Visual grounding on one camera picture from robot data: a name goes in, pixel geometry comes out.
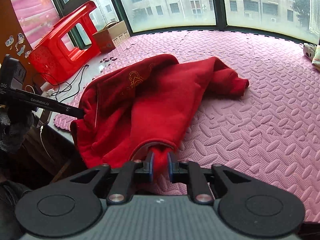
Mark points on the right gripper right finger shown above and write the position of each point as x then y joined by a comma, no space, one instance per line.
190,174

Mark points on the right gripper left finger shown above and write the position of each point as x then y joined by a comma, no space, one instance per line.
132,173

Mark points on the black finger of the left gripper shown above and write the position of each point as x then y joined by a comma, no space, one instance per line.
48,104

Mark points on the red fleece garment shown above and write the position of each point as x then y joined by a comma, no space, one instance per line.
147,107

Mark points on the black gloved left hand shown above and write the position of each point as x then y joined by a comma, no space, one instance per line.
15,124

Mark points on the white crumpled paper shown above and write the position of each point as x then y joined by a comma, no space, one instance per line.
48,93

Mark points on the red plastic stool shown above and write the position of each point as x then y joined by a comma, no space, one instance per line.
55,58

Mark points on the pink foam floor mat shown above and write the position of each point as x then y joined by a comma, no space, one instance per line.
271,133

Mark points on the brown cardboard box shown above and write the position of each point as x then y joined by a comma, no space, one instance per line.
111,36

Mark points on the yellow floral folded cloth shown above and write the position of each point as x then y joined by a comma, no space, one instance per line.
316,59

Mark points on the panda print cloth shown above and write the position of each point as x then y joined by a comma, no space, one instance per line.
309,50

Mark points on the cartoon wall stickers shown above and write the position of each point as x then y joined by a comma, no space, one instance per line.
19,44

